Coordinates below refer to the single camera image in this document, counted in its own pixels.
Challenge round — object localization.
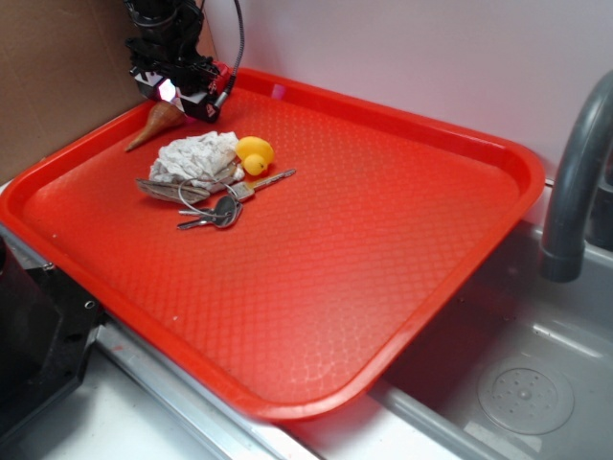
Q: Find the red plastic tray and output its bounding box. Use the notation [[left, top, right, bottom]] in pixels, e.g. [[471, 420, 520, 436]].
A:
[[1, 69, 545, 422]]

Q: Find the metal key ring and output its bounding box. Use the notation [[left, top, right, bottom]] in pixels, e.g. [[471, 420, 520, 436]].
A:
[[177, 175, 239, 216]]

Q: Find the round sink drain cover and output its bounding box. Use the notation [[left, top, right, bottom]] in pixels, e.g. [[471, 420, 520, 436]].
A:
[[477, 356, 575, 435]]

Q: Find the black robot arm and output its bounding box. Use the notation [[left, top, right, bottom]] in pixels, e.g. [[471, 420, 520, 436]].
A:
[[124, 1, 223, 123]]

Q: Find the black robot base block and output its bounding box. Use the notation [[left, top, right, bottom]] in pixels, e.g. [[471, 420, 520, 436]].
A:
[[1, 241, 101, 445]]

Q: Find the bunch of small keys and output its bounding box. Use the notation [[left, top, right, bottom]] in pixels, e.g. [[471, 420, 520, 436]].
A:
[[177, 195, 242, 230]]

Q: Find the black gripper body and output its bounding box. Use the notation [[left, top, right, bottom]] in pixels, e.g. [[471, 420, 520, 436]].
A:
[[125, 35, 221, 94]]

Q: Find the brown cardboard panel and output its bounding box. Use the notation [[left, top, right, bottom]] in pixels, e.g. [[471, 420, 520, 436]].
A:
[[1, 1, 143, 183]]

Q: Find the grey toy sink basin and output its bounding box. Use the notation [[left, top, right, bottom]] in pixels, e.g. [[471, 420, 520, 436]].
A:
[[287, 200, 612, 459]]

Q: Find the yellow rubber duck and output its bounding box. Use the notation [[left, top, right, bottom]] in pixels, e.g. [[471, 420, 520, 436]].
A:
[[235, 136, 275, 176]]

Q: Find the grey braided cable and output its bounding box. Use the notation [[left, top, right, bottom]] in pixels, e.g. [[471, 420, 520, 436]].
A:
[[213, 0, 246, 110]]

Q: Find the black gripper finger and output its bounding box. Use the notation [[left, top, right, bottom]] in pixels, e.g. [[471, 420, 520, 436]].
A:
[[134, 72, 176, 102], [176, 79, 220, 123]]

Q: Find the long silver key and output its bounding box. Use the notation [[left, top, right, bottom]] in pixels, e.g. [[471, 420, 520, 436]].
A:
[[229, 169, 296, 202]]

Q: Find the grey flat mussel shell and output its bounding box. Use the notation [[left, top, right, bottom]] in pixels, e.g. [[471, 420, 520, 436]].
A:
[[135, 178, 211, 204]]

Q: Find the brown spiral conch shell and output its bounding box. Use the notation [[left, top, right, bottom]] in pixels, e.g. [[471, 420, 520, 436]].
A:
[[125, 101, 187, 151]]

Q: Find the grey plastic faucet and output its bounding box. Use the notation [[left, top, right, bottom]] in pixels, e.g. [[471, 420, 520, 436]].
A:
[[539, 72, 612, 283]]

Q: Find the white crumpled paper towel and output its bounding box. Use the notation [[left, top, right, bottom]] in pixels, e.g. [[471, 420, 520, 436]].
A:
[[149, 131, 245, 191]]

